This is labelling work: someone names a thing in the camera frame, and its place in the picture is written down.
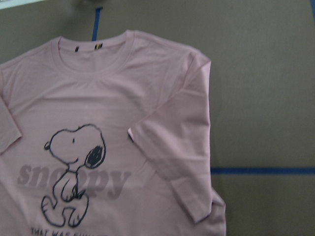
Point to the pink Snoopy t-shirt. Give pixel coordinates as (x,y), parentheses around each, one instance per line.
(107,138)

